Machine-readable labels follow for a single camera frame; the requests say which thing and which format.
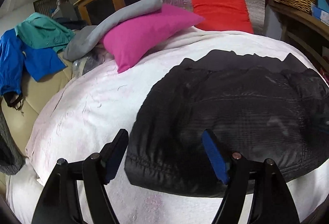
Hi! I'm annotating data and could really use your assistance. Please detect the white pink bed blanket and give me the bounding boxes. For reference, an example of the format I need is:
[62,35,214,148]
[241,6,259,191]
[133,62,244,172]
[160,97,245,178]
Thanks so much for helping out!
[4,26,329,224]

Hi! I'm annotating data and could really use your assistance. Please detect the teal jacket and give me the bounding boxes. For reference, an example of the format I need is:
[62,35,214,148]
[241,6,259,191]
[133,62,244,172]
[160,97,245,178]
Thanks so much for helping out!
[15,12,75,52]

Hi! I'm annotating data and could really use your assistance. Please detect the light blue cardboard box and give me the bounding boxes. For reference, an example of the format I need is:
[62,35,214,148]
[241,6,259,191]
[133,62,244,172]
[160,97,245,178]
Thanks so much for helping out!
[317,0,329,13]

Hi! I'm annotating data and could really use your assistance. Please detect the magenta pillow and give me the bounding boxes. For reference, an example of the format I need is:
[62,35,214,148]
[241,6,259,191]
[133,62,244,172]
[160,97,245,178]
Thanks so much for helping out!
[101,4,204,73]

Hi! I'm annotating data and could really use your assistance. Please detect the beige sofa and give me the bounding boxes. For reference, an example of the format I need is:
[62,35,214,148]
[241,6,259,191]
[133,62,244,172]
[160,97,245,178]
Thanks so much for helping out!
[0,51,75,198]

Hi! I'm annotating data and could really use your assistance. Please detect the white blue tissue pack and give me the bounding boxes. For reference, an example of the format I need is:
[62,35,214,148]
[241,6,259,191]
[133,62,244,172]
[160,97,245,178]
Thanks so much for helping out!
[311,3,329,25]

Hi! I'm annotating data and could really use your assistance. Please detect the grey folded garment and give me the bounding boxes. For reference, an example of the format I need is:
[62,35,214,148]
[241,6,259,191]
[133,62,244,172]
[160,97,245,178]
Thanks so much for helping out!
[63,0,162,62]

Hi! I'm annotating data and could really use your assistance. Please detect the wooden side table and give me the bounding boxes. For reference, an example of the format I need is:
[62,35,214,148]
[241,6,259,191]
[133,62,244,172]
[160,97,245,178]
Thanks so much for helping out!
[268,0,328,80]

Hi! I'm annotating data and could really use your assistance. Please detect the blue jacket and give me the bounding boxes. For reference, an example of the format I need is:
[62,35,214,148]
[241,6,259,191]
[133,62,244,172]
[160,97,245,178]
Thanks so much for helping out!
[1,29,66,96]

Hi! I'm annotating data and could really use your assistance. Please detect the black puffer jacket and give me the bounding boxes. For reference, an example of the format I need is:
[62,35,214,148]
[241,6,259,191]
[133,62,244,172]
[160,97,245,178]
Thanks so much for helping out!
[124,50,328,197]

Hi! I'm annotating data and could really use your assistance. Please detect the black jacket on sofa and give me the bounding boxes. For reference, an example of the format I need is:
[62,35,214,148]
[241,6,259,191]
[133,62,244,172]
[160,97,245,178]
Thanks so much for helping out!
[0,110,25,175]

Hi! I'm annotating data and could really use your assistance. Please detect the red cushion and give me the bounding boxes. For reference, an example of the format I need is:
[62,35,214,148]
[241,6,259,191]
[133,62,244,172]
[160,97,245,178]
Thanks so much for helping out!
[191,0,254,34]

